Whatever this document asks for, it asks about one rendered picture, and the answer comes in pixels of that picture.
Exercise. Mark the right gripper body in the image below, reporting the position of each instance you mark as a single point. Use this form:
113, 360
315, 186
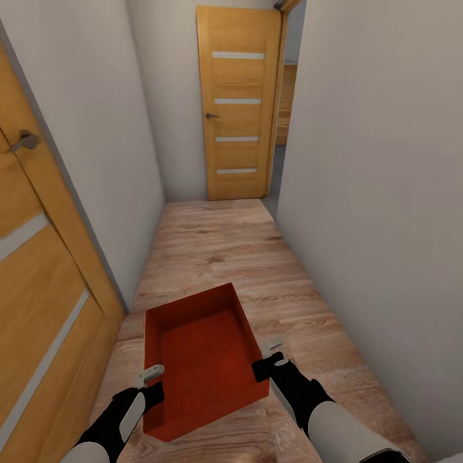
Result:
260, 367

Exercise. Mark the garage door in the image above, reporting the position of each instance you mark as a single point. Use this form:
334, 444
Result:
286, 102

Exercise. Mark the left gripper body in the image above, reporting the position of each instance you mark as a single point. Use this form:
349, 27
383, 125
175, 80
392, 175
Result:
155, 394

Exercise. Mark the storage box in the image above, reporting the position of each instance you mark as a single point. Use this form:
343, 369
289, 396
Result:
207, 348

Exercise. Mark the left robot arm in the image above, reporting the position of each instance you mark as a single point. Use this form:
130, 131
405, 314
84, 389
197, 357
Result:
107, 437

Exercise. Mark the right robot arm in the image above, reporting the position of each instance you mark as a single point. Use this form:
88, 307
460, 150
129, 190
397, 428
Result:
337, 436

